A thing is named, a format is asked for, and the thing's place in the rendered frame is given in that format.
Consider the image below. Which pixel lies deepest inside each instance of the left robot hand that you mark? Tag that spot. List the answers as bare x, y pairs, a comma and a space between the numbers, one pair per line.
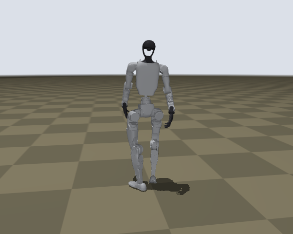
125, 109

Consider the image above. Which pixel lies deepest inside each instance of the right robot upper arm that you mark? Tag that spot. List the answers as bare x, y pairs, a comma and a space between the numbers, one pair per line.
165, 78

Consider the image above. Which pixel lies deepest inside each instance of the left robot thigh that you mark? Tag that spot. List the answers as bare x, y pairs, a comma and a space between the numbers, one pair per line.
132, 129

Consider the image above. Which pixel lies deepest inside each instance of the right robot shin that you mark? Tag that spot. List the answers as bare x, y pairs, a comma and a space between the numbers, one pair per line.
154, 159

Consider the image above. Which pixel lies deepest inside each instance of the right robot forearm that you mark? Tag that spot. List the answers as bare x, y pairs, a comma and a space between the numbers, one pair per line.
170, 101

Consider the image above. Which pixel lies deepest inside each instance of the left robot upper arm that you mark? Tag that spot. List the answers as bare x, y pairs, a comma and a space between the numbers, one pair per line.
129, 74

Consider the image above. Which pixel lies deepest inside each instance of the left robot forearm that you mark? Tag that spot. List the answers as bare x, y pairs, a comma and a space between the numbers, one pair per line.
126, 93

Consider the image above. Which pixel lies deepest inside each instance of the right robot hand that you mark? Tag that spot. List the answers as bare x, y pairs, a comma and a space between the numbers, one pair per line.
171, 112

